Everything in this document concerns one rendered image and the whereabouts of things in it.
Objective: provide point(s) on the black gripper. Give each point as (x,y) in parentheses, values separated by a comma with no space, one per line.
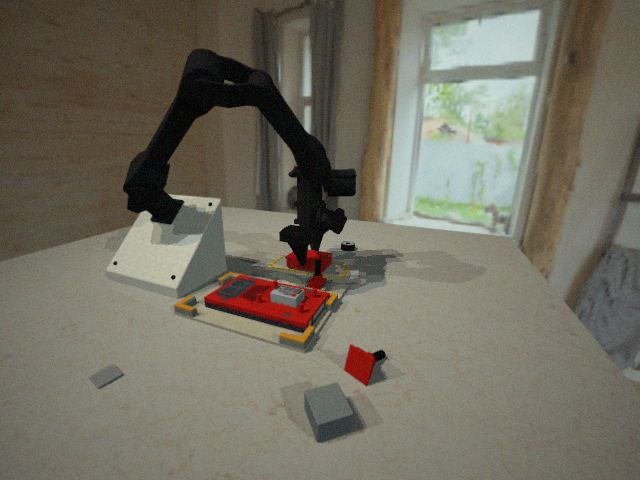
(299,237)

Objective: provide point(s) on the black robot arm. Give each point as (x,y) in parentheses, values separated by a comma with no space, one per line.
(201,88)

